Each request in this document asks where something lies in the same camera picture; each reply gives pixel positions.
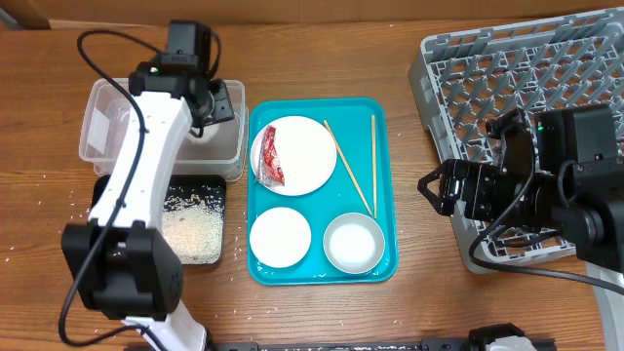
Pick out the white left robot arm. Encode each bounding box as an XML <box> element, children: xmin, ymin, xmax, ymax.
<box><xmin>58</xmin><ymin>20</ymin><xmax>234</xmax><ymax>350</ymax></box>

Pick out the white napkin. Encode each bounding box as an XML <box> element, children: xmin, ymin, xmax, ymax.
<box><xmin>186</xmin><ymin>124</ymin><xmax>220</xmax><ymax>144</ymax></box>

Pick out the black rail at bottom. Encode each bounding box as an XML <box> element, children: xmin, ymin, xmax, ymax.
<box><xmin>209</xmin><ymin>323</ymin><xmax>558</xmax><ymax>351</ymax></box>

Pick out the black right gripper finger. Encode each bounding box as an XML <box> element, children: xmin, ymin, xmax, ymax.
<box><xmin>423</xmin><ymin>159</ymin><xmax>451</xmax><ymax>184</ymax></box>
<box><xmin>417</xmin><ymin>177</ymin><xmax>447</xmax><ymax>215</ymax></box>

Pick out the clear plastic bin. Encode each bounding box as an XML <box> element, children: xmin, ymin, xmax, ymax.
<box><xmin>78</xmin><ymin>79</ymin><xmax>249</xmax><ymax>181</ymax></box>

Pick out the teal plastic tray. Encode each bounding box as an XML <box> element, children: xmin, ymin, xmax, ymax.
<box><xmin>248</xmin><ymin>97</ymin><xmax>399</xmax><ymax>286</ymax></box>

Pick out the large white plate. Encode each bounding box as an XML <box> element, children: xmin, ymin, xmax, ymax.
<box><xmin>265</xmin><ymin>116</ymin><xmax>337</xmax><ymax>196</ymax></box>

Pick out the grey dishwasher rack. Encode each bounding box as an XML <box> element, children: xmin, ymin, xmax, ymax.
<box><xmin>409</xmin><ymin>8</ymin><xmax>623</xmax><ymax>274</ymax></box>

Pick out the pink bowl with rice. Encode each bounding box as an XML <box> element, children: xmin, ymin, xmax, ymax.
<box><xmin>249</xmin><ymin>207</ymin><xmax>312</xmax><ymax>269</ymax></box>

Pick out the left wooden chopstick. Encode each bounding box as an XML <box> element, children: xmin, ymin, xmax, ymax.
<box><xmin>323</xmin><ymin>120</ymin><xmax>373</xmax><ymax>215</ymax></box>

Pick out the grey white bowl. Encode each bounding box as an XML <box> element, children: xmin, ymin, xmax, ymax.
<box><xmin>323</xmin><ymin>213</ymin><xmax>386</xmax><ymax>275</ymax></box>

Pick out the black rectangular tray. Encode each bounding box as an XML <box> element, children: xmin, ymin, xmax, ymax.
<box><xmin>112</xmin><ymin>175</ymin><xmax>226</xmax><ymax>265</ymax></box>

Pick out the red snack wrapper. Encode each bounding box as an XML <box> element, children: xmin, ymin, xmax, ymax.
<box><xmin>256</xmin><ymin>125</ymin><xmax>285</xmax><ymax>187</ymax></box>

